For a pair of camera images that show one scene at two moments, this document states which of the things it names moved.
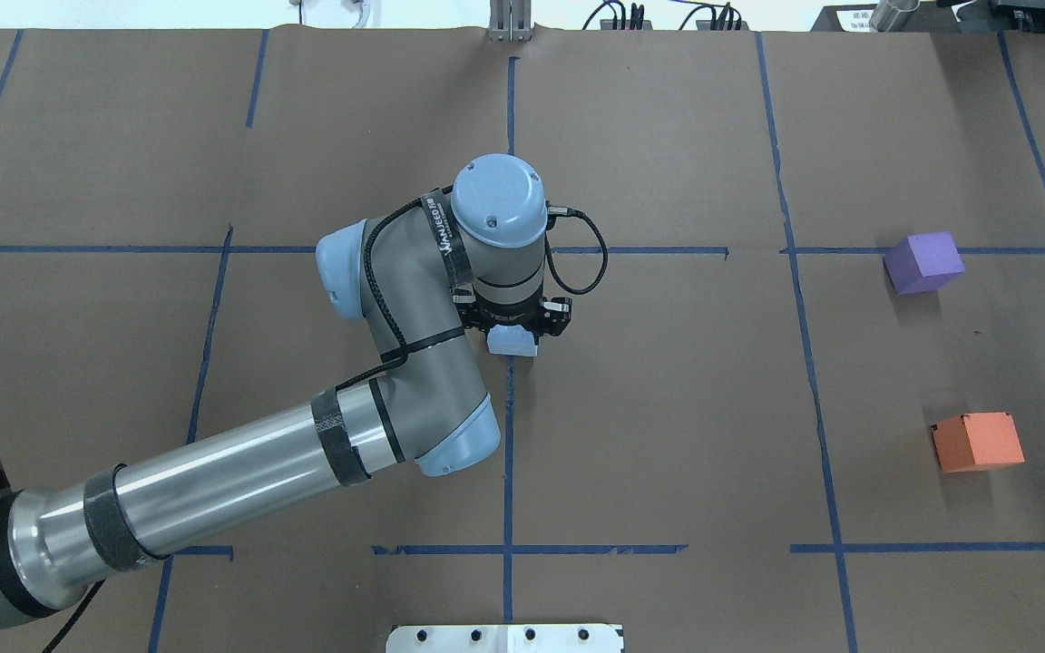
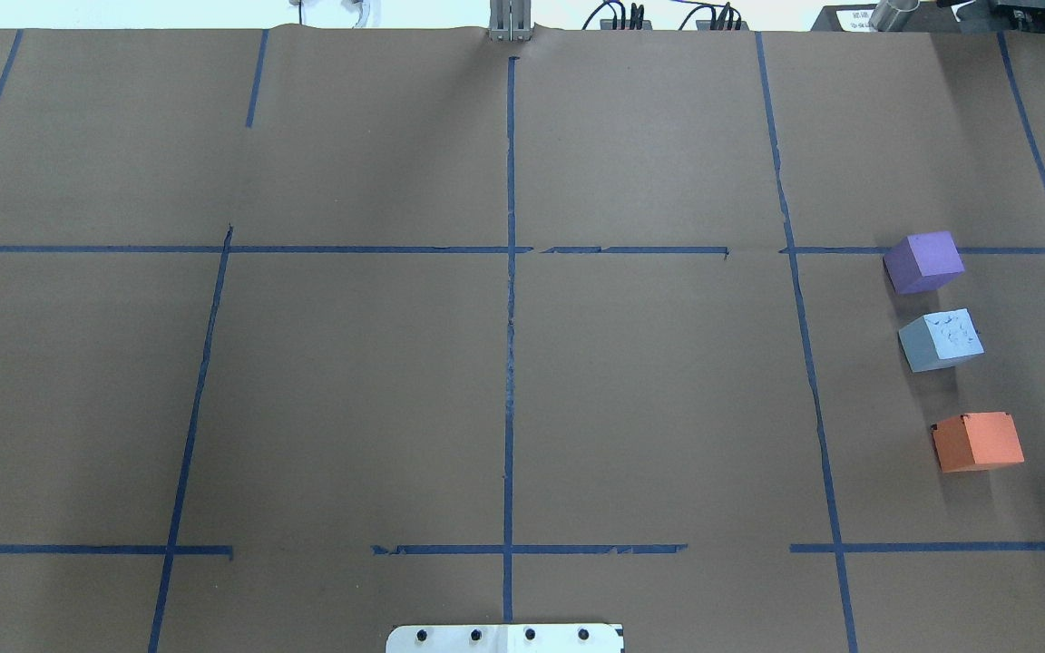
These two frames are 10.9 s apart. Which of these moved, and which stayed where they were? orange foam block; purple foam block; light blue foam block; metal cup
Moved: light blue foam block
Stayed: purple foam block; metal cup; orange foam block
